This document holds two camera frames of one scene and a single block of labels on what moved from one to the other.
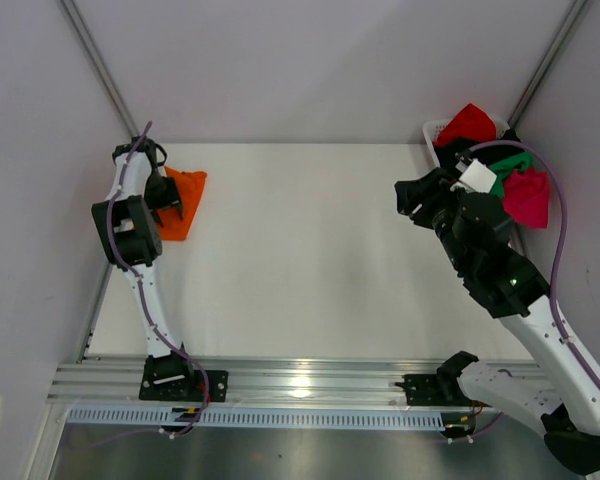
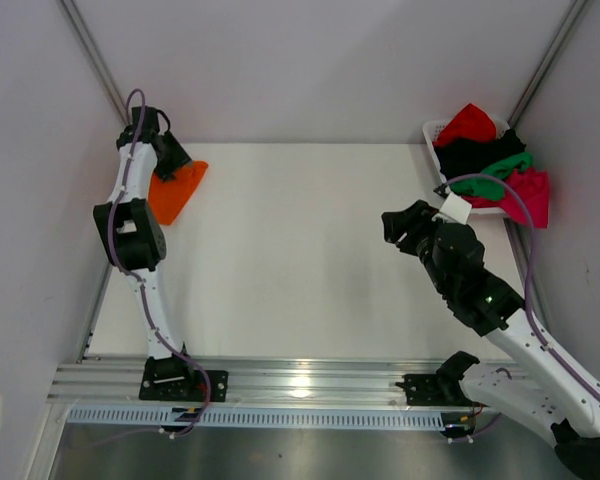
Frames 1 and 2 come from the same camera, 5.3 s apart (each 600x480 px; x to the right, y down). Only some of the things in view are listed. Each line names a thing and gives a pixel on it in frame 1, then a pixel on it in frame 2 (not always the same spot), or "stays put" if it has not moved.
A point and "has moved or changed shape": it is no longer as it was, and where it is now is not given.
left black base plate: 183,386 stays put
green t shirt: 503,168 stays put
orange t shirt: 190,184 has moved or changed shape
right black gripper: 426,201 to 413,232
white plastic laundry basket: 431,129 stays put
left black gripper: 171,199 to 179,158
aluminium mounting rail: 112,380 stays put
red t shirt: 470,122 stays put
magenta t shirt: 526,197 stays put
